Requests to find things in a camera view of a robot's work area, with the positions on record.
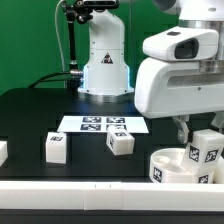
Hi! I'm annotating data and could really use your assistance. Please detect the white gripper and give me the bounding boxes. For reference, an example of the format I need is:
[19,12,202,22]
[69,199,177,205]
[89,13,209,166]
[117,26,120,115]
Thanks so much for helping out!
[134,28,224,144]

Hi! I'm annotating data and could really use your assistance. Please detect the white round stool seat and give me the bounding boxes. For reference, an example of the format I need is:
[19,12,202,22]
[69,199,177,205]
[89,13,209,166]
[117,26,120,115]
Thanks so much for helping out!
[149,147,216,185]

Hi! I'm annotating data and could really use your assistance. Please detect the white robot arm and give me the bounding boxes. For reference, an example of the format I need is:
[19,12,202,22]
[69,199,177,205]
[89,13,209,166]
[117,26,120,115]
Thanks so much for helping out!
[79,0,224,141]

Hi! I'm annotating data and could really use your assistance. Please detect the white marker sheet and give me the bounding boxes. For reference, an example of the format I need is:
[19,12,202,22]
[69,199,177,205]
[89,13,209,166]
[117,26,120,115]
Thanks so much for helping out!
[57,116,148,133]

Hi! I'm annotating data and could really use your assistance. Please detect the white right barrier wall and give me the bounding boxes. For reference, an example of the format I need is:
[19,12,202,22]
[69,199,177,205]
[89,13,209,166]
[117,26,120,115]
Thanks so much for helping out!
[214,163,224,184]

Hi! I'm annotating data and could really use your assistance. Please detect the white barrier wall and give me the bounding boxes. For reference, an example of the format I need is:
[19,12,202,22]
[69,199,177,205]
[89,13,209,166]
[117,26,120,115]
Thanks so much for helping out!
[0,181,224,212]
[0,141,8,167]
[214,163,224,184]

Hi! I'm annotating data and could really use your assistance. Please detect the black camera on mount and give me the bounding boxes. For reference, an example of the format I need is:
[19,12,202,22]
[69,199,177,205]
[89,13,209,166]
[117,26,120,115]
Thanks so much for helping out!
[83,0,119,9]

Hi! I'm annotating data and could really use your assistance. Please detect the black cables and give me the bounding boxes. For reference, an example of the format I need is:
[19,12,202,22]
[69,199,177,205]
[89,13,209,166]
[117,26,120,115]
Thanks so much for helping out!
[27,68,85,90]

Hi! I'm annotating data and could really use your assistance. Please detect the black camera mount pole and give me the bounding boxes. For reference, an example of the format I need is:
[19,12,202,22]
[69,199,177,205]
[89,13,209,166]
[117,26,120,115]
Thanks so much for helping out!
[62,0,92,91]

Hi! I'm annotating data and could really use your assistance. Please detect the grey cable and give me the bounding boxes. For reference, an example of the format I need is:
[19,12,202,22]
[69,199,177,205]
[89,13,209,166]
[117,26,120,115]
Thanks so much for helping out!
[54,0,68,89]

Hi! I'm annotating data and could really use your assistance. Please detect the white front barrier wall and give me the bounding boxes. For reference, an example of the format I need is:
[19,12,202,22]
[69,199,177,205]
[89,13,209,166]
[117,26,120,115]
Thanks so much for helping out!
[0,181,224,212]

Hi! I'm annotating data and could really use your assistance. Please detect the white left barrier wall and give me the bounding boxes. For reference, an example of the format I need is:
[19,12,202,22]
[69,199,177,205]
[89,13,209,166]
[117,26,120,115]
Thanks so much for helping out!
[0,141,8,167]

